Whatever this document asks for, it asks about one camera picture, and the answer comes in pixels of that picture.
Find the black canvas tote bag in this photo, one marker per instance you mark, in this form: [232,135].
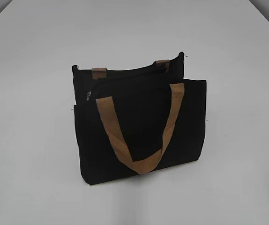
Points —
[137,121]

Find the silver zipper pull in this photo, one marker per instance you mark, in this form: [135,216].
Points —
[88,95]

